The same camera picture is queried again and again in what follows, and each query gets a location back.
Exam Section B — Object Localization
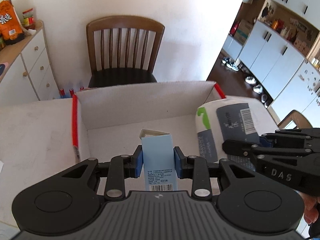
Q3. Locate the white blue tissue pack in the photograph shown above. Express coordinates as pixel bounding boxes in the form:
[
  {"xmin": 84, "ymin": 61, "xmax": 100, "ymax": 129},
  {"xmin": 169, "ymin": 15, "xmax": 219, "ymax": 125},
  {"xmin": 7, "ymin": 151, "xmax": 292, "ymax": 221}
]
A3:
[{"xmin": 195, "ymin": 99, "xmax": 262, "ymax": 172}]

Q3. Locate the red cardboard box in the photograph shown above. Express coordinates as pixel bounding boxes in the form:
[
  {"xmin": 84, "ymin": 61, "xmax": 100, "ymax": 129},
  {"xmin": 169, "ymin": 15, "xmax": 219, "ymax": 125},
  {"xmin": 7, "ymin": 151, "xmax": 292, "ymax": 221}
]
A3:
[{"xmin": 71, "ymin": 80, "xmax": 281, "ymax": 164}]

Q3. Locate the person right hand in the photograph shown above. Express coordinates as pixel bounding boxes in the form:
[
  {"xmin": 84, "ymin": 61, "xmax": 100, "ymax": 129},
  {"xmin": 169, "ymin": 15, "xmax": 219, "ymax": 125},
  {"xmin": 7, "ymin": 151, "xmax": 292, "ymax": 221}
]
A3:
[{"xmin": 300, "ymin": 193, "xmax": 319, "ymax": 224}]

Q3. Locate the white drawer cabinet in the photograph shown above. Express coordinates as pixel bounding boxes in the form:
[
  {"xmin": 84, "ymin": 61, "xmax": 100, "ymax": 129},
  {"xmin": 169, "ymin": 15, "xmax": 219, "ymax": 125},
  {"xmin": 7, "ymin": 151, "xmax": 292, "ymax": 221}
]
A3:
[{"xmin": 0, "ymin": 20, "xmax": 60, "ymax": 107}]

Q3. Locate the light blue small carton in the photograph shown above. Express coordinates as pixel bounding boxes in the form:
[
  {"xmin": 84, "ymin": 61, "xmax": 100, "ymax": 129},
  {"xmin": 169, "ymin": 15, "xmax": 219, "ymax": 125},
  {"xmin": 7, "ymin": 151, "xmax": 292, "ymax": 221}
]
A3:
[{"xmin": 139, "ymin": 129, "xmax": 178, "ymax": 192}]

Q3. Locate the red lid jar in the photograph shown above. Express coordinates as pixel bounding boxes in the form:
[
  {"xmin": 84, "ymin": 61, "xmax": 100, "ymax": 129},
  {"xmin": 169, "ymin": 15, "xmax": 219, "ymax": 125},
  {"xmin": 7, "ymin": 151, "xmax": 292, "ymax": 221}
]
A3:
[{"xmin": 22, "ymin": 8, "xmax": 35, "ymax": 29}]

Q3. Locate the white blue wardrobe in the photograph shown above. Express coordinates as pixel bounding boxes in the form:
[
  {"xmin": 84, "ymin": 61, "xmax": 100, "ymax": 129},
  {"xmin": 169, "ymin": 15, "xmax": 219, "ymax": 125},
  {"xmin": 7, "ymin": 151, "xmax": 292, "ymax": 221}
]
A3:
[{"xmin": 221, "ymin": 0, "xmax": 319, "ymax": 127}]

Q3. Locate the brown wooden chair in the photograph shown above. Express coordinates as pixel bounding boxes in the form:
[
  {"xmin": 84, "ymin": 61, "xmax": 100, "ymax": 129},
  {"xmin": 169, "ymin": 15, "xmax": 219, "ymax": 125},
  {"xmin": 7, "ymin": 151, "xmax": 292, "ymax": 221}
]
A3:
[{"xmin": 86, "ymin": 15, "xmax": 165, "ymax": 88}]

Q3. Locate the orange snack bag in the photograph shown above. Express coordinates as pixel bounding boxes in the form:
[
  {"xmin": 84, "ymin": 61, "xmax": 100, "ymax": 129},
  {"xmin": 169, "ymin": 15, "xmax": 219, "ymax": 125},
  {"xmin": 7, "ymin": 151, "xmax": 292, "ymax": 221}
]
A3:
[{"xmin": 0, "ymin": 0, "xmax": 25, "ymax": 45}]

